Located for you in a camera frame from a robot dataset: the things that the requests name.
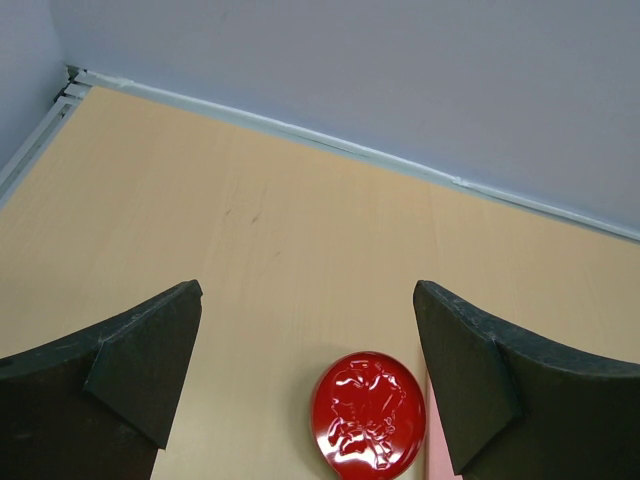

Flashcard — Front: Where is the red embossed tin lid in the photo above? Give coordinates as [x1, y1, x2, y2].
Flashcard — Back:
[310, 351, 427, 479]

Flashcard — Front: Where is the pink plastic tray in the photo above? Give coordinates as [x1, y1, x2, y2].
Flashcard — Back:
[425, 381, 460, 480]

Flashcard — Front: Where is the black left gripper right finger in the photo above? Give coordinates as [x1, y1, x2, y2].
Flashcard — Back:
[413, 281, 639, 479]

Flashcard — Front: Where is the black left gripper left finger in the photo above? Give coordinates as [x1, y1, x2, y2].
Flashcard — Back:
[1, 280, 202, 479]

